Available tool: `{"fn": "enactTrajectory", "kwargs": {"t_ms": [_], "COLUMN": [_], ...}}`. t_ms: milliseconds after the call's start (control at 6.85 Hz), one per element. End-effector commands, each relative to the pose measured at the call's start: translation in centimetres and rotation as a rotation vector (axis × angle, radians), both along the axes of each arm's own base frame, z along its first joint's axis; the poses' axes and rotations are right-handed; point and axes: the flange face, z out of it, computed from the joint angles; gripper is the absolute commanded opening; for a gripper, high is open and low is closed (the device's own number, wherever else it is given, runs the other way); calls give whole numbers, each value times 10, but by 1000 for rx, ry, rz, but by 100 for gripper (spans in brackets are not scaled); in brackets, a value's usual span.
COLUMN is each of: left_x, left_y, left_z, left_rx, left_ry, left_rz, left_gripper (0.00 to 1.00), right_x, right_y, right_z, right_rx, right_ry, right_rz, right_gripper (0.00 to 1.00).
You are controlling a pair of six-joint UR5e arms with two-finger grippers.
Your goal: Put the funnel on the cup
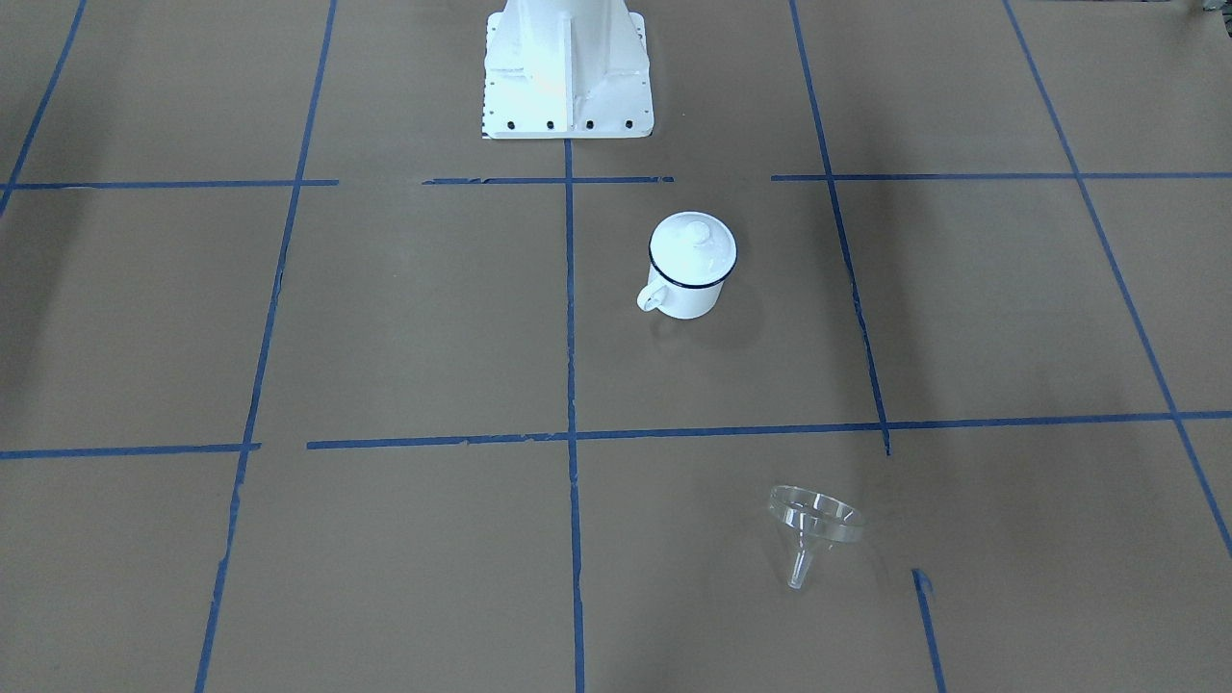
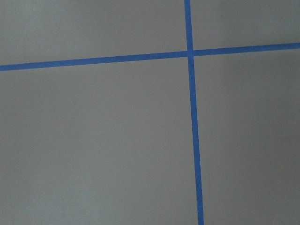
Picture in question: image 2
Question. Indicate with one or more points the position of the long blue tape strip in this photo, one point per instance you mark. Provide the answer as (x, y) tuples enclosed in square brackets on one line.
[(193, 106)]

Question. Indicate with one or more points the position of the crossing blue tape strip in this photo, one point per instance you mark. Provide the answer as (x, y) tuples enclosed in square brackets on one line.
[(149, 56)]

